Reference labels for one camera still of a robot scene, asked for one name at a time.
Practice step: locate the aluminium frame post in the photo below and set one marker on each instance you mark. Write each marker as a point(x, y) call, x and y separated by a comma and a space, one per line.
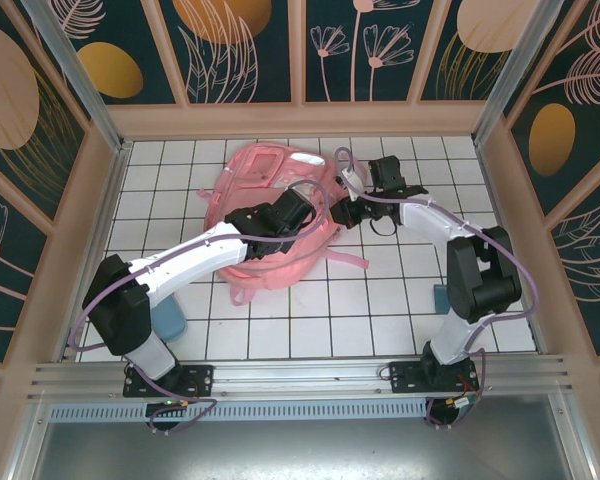
point(80, 85)
point(510, 75)

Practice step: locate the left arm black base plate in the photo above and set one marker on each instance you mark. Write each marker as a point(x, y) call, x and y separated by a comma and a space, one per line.
point(200, 375)

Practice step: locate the blue pencil case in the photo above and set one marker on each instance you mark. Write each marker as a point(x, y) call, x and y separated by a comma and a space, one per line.
point(172, 320)

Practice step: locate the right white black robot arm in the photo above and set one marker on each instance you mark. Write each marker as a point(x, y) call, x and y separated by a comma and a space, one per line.
point(425, 220)

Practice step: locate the aluminium mounting rail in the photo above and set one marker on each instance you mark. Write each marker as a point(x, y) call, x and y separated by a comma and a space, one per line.
point(300, 372)

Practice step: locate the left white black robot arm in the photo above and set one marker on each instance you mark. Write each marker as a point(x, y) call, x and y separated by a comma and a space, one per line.
point(195, 255)

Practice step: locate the grey metal sheet panel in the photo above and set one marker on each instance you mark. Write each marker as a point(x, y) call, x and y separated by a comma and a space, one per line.
point(300, 450)

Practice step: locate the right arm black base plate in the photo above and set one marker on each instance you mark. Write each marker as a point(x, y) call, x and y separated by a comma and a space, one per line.
point(405, 377)

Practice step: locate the small green circuit board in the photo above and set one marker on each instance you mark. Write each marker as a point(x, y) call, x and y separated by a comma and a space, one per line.
point(461, 402)

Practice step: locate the small teal notebook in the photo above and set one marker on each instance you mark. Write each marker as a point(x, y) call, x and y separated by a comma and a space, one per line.
point(442, 299)

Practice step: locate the pink backpack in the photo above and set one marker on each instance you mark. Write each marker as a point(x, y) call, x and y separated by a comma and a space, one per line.
point(265, 165)

